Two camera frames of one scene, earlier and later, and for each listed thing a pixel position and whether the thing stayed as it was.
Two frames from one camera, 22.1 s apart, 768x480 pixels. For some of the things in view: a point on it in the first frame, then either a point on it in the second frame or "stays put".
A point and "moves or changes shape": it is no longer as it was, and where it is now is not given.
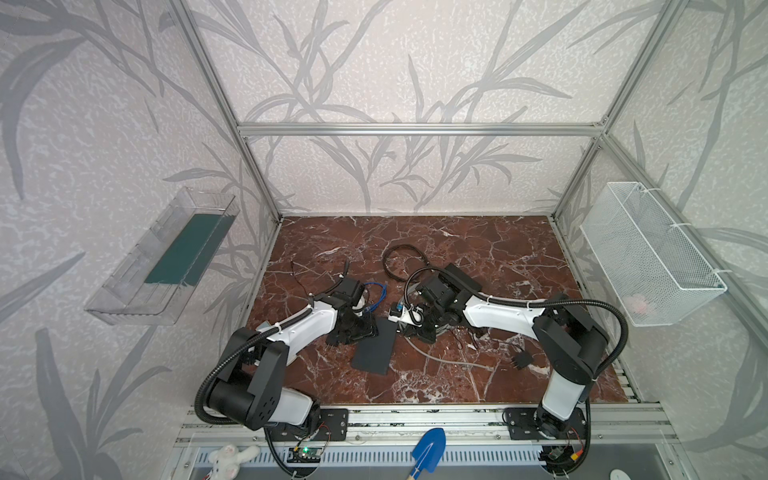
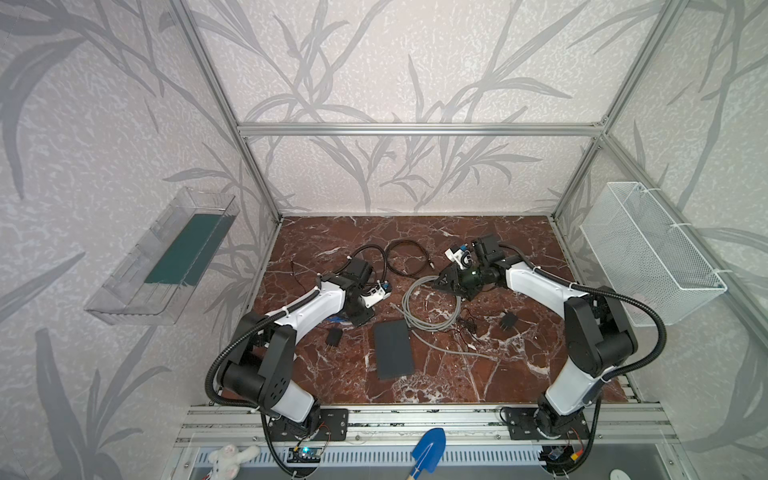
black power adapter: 523,359 moves or changes shape
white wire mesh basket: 650,271 stays put
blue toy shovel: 428,452 stays put
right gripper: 424,324 to 455,279
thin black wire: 296,278 stays put
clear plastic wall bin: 152,282 stays put
